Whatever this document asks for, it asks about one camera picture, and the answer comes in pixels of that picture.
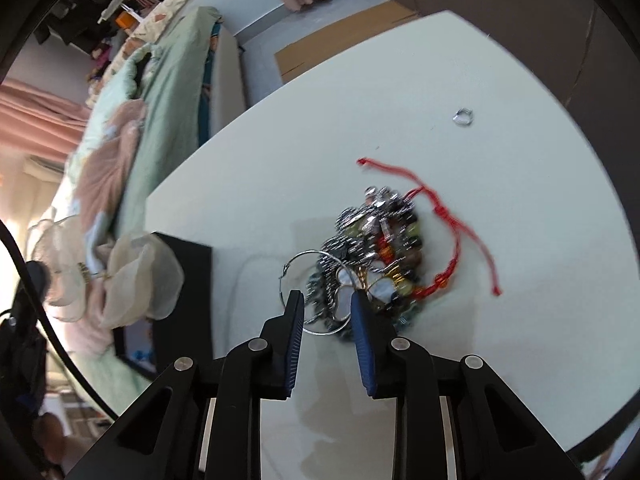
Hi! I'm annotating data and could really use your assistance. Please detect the pale green quilt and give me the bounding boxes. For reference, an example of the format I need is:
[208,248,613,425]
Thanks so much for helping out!
[85,42,153,113]

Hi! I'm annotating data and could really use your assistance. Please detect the red string bracelet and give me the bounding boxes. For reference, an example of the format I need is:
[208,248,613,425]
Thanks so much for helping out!
[356,157,502,306]

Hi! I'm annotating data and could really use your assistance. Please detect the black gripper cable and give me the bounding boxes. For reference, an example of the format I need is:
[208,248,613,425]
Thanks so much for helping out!
[0,220,121,421]

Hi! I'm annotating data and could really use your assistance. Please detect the flat brown cardboard sheet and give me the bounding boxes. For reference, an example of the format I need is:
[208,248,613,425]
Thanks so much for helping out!
[275,0,420,82]

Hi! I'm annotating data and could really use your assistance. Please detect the pile of mixed jewelry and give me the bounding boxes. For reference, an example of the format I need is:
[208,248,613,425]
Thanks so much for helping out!
[305,185,426,346]

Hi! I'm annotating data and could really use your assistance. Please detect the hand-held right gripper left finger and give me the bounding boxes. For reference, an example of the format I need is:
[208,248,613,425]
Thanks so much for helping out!
[65,290,306,480]

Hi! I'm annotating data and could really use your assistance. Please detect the pink duck print blanket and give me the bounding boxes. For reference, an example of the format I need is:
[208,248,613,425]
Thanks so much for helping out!
[75,99,148,221]

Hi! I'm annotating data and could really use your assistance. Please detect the silver hoop earring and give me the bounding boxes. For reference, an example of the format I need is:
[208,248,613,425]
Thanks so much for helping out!
[277,251,353,337]

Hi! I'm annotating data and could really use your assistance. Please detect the bed with green sheet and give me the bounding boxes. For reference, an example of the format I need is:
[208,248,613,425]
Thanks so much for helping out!
[65,6,223,411]

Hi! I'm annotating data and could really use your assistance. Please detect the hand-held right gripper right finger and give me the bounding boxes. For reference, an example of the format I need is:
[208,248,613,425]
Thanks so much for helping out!
[350,290,586,480]

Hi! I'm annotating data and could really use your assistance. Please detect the cream organza flower accessory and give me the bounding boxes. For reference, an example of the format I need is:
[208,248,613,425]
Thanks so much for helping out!
[27,215,186,331]

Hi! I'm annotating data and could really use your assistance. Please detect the black jewelry box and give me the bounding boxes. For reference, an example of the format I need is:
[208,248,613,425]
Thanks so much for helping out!
[112,231,215,386]

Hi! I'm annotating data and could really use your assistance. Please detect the beige bed base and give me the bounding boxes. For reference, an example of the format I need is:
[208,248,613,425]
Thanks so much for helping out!
[207,25,249,137]

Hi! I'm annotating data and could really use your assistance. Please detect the white shell butterfly pendant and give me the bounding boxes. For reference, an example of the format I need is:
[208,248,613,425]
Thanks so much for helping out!
[334,265,397,322]

